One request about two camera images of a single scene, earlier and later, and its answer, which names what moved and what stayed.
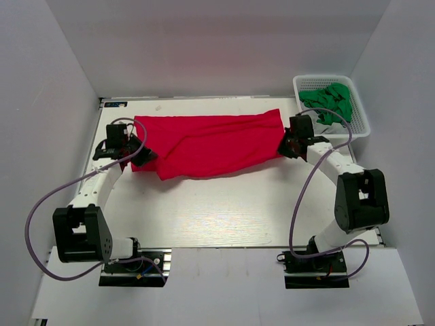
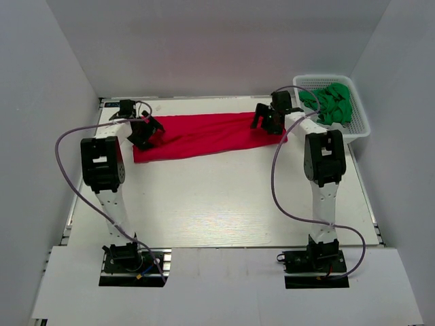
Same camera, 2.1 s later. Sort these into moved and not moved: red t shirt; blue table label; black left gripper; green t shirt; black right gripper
Moved: red t shirt; black right gripper; black left gripper
Not moved: green t shirt; blue table label
